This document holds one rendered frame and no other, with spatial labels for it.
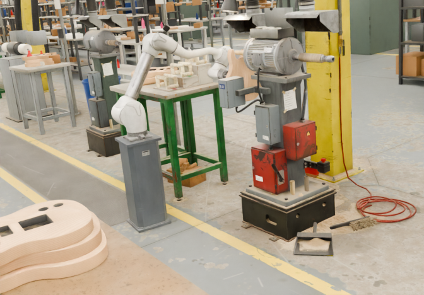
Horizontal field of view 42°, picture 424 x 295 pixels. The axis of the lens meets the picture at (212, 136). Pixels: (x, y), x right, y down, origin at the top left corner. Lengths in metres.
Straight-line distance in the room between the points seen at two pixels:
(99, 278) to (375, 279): 2.04
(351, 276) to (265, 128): 1.12
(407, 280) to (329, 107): 1.86
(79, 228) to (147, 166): 2.28
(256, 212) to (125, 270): 2.32
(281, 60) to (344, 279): 1.45
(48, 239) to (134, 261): 0.29
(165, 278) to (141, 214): 2.47
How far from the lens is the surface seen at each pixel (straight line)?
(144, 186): 4.14
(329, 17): 3.57
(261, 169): 3.89
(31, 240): 1.87
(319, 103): 4.87
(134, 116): 4.05
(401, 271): 3.58
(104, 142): 6.20
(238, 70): 4.17
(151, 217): 4.25
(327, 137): 4.90
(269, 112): 3.73
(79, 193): 5.26
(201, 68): 4.75
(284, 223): 3.86
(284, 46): 3.70
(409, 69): 8.95
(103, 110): 6.27
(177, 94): 4.49
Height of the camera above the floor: 1.77
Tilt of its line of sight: 16 degrees down
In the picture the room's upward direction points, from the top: 5 degrees counter-clockwise
